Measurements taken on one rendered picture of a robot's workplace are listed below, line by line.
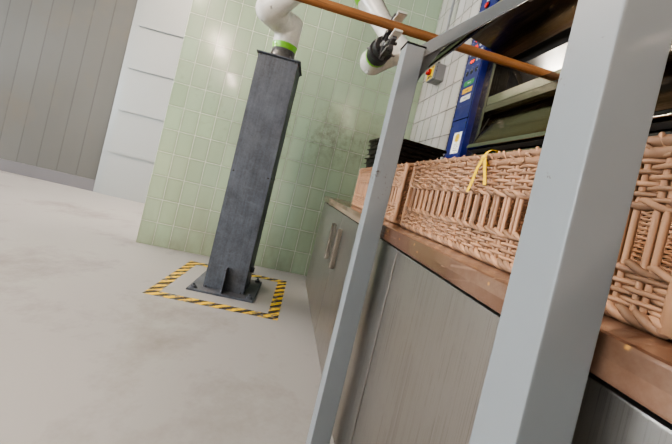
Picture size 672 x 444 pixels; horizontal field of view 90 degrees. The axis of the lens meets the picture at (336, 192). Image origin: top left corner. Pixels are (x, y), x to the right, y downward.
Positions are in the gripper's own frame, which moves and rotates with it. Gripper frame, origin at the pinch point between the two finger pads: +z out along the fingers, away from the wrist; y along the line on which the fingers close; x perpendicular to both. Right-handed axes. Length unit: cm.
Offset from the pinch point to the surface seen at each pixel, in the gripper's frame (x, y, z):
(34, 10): 318, -49, -284
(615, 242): 2, 56, 90
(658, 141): -5, 47, 85
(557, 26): -55, -17, 0
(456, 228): -5, 59, 58
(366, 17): 10.9, 1.4, 1.6
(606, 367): 0, 64, 90
